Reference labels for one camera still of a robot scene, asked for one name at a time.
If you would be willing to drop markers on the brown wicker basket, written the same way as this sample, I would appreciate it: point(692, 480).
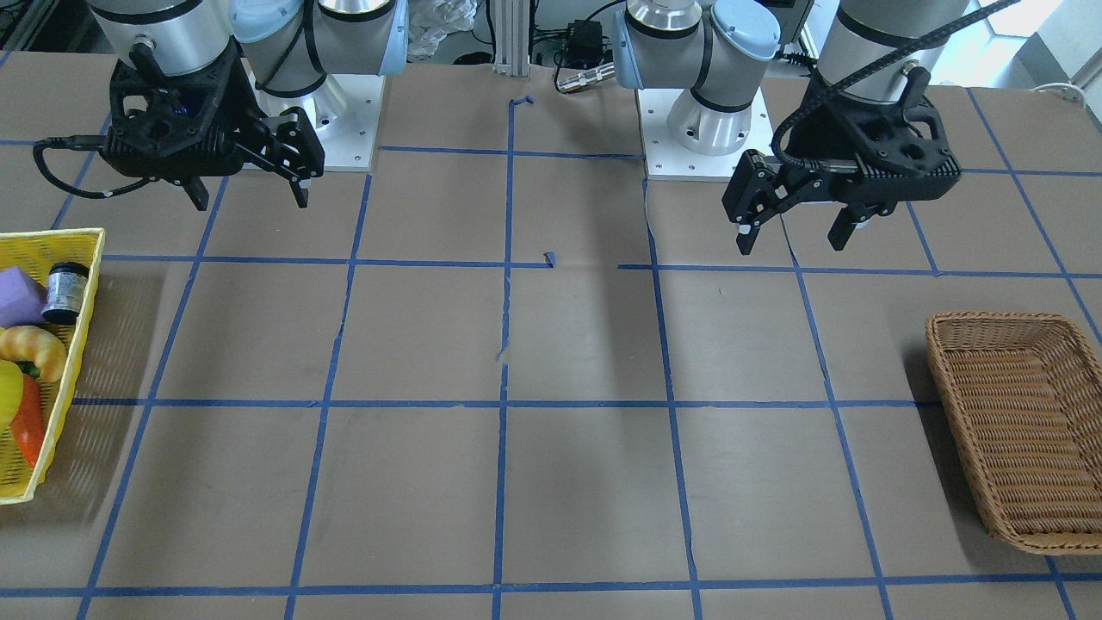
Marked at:
point(1022, 396)

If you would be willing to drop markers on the white base plate image-right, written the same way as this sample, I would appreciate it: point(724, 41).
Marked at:
point(663, 146)

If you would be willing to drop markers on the crumpled white plastic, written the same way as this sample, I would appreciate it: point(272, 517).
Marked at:
point(430, 22)

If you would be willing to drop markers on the silver cylindrical connector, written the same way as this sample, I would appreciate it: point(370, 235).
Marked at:
point(584, 79)

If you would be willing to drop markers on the yellow tape roll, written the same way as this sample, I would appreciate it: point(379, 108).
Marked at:
point(12, 390)

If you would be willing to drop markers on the purple foam block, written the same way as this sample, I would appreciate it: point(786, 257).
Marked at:
point(22, 299)

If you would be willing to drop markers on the black braided cable image-right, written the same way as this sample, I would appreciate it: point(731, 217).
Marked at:
point(872, 45)

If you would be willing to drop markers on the toy croissant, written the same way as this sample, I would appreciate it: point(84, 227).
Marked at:
point(37, 346)

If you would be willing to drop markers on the black power adapter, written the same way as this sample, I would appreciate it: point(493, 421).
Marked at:
point(584, 42)

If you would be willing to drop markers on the aluminium profile post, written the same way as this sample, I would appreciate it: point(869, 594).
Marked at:
point(511, 37)

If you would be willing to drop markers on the small black silver can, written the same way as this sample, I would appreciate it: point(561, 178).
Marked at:
point(65, 293)

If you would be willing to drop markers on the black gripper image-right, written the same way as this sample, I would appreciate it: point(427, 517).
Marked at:
point(816, 131)

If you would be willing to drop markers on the orange toy carrot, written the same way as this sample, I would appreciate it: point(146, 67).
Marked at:
point(27, 427)

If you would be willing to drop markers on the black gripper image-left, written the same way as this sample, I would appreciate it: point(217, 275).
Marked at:
point(242, 102)

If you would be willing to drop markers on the white base plate image-left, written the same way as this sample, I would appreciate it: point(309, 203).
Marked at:
point(353, 129)

